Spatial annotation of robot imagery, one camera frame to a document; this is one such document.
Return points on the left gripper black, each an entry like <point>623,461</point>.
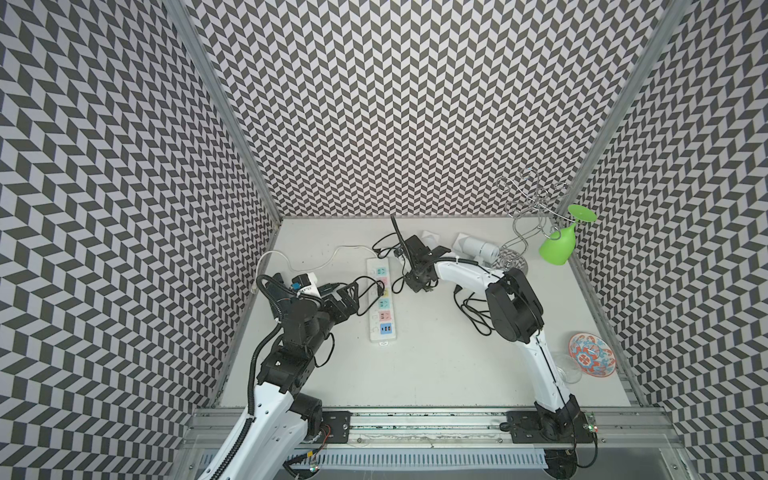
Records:
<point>350,305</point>

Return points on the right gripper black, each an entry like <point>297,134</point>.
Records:
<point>412,283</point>

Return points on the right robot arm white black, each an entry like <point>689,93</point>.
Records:
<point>516,315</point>

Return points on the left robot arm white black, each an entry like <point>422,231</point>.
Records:
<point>279,368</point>

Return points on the white power strip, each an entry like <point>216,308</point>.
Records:
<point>381,317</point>

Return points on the white hair dryer right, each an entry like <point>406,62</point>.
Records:
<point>479,250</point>

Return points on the green plastic wine glass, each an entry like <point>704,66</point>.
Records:
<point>559,246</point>

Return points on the clear wine glass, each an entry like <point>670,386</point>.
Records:
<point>568,369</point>

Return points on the patterned ceramic plate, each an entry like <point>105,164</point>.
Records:
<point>592,354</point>

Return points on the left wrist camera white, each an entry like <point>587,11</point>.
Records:
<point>306,284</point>

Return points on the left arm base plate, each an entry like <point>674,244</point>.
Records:
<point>333,427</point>

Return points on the silver wire glass rack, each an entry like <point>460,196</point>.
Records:
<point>529,207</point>

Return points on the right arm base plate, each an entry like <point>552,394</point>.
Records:
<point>531,427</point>

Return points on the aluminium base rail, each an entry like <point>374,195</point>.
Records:
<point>432,439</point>

